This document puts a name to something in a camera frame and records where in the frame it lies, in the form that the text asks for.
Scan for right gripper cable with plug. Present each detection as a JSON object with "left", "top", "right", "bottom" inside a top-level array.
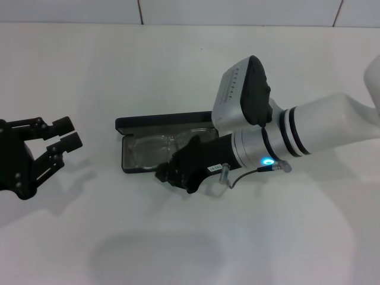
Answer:
[{"left": 218, "top": 159, "right": 293, "bottom": 190}]

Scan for clear white glasses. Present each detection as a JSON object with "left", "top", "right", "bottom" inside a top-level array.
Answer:
[{"left": 131, "top": 126, "right": 217, "bottom": 172}]

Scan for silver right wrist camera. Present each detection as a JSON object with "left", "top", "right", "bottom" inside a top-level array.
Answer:
[{"left": 211, "top": 55, "right": 274, "bottom": 132}]

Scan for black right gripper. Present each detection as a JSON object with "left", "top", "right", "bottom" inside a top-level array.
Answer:
[{"left": 154, "top": 133, "right": 240, "bottom": 195}]

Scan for black glasses case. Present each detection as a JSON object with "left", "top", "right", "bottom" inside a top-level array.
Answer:
[{"left": 115, "top": 110, "right": 221, "bottom": 175}]

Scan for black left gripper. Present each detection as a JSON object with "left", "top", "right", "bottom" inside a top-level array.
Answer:
[{"left": 0, "top": 116, "right": 84, "bottom": 200}]

